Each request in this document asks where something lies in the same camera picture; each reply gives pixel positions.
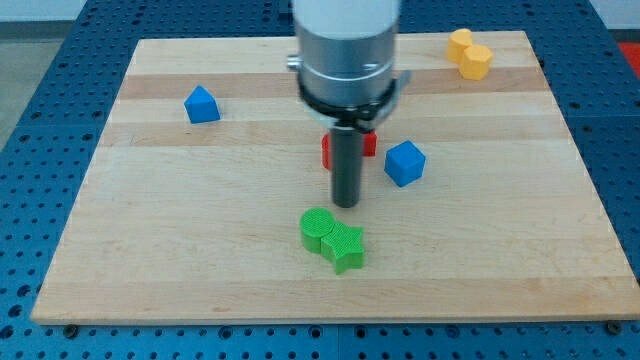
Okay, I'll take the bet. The yellow hexagon block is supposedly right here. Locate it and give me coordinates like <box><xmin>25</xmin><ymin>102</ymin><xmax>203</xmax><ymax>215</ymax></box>
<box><xmin>459</xmin><ymin>45</ymin><xmax>494</xmax><ymax>81</ymax></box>

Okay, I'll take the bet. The green cylinder block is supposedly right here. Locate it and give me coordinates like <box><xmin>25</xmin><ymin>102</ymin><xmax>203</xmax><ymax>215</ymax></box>
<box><xmin>299</xmin><ymin>207</ymin><xmax>335</xmax><ymax>254</ymax></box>

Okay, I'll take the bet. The blue pentagon block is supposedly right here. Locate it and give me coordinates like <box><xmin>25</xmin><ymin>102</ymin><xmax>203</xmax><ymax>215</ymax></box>
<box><xmin>184</xmin><ymin>85</ymin><xmax>221</xmax><ymax>124</ymax></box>

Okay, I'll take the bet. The yellow heart block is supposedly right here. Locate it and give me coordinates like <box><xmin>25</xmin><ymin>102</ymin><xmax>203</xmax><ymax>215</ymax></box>
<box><xmin>445</xmin><ymin>28</ymin><xmax>473</xmax><ymax>64</ymax></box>

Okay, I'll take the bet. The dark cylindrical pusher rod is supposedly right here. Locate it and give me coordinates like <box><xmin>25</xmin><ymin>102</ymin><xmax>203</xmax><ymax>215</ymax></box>
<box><xmin>329</xmin><ymin>128</ymin><xmax>363</xmax><ymax>208</ymax></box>

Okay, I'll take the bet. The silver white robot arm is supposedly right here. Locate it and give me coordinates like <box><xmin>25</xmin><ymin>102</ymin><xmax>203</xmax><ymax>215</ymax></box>
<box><xmin>287</xmin><ymin>0</ymin><xmax>411</xmax><ymax>208</ymax></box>

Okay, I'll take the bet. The red block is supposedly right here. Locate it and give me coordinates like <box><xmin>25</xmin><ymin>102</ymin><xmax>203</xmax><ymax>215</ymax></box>
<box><xmin>321</xmin><ymin>132</ymin><xmax>377</xmax><ymax>170</ymax></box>

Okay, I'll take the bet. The green star block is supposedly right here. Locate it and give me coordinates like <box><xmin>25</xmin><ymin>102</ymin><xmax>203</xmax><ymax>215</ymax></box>
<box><xmin>321</xmin><ymin>222</ymin><xmax>365</xmax><ymax>275</ymax></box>

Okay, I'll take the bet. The blue cube block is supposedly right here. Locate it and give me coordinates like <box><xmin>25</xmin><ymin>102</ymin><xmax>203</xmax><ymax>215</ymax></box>
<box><xmin>384</xmin><ymin>140</ymin><xmax>427</xmax><ymax>187</ymax></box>

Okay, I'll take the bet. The wooden board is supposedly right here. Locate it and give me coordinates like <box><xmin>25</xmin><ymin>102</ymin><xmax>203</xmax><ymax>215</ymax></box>
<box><xmin>31</xmin><ymin>31</ymin><xmax>639</xmax><ymax>326</ymax></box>

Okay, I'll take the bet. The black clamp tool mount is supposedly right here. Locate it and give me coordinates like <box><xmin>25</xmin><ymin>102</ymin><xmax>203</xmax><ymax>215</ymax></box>
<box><xmin>297</xmin><ymin>70</ymin><xmax>412</xmax><ymax>133</ymax></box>

